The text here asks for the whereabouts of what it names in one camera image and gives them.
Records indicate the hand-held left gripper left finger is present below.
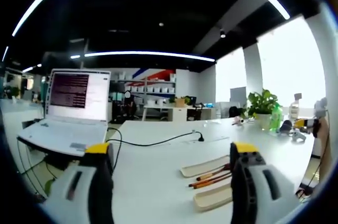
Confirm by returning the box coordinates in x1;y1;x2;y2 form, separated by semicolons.
43;143;116;224

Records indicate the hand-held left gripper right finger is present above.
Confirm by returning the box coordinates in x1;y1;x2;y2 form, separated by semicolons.
229;141;299;224

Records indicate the wooden chopstick utensil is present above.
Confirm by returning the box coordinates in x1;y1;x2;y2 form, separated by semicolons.
193;177;233;190
188;173;233;188

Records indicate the beige cutlery case tray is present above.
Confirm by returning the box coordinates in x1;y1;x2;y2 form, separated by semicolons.
192;183;234;213

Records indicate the wooden handled spoon utensil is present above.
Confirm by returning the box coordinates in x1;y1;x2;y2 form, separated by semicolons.
196;163;232;182

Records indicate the beige cutlery case lid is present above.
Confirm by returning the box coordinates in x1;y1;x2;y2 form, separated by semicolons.
180;155;232;179

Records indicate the small white device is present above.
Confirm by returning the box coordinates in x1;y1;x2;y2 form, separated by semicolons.
291;129;307;142

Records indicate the clear plastic bottle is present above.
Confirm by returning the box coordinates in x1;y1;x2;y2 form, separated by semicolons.
288;93;304;120

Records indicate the small black object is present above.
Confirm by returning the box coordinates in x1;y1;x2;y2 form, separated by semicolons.
279;119;293;134

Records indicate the green plastic bottle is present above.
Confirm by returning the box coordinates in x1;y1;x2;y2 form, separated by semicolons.
269;103;283;134

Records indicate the potted green plant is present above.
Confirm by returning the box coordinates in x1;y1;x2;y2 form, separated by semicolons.
246;89;281;131

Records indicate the black laptop stand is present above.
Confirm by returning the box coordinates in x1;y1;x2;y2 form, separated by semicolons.
17;136;83;171

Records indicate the black office chair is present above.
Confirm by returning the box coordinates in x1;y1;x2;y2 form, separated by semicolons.
228;106;241;118

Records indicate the white laptop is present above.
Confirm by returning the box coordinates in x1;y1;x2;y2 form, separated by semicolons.
17;68;111;157

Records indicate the plant in wooden box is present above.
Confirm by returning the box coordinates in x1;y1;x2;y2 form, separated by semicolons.
168;96;191;108

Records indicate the white background desk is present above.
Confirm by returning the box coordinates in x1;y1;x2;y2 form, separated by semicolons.
143;103;218;122

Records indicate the shelf with white bins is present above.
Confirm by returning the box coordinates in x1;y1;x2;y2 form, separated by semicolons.
110;73;177;105

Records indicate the straight ceiling light strip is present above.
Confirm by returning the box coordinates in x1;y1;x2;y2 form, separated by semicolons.
83;50;216;63

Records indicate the curved ceiling light strip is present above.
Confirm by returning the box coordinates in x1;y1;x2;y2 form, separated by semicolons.
11;0;291;37

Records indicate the thin gripper cable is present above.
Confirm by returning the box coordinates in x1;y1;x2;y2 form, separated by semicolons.
307;109;332;191

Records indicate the black power cable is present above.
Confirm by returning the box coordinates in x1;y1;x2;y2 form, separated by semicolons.
105;127;205;176

